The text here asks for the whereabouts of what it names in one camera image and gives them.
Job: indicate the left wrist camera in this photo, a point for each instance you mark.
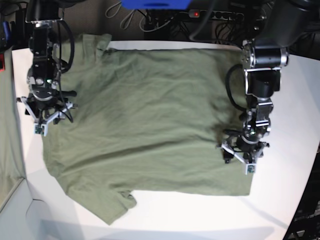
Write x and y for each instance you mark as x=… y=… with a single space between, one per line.
x=250 y=168

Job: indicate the green cloth at left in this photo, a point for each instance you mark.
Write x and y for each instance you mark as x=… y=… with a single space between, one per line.
x=12 y=169

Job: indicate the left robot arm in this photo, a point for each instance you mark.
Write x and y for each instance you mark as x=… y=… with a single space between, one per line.
x=263 y=58

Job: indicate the white power strip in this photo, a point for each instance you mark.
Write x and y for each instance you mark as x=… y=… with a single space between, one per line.
x=217 y=15

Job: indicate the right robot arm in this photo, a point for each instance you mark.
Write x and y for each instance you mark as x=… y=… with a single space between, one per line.
x=45 y=44

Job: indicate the red device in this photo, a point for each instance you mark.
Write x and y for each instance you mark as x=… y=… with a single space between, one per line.
x=2 y=62

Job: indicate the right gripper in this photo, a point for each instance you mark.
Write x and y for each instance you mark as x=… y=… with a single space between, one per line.
x=53 y=109

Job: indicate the blue box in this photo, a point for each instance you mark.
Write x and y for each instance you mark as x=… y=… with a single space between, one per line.
x=156 y=4

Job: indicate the green t-shirt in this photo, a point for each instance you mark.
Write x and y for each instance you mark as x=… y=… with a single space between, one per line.
x=147 y=120

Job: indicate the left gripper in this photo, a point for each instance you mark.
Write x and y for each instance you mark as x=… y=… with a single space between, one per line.
x=235 y=145

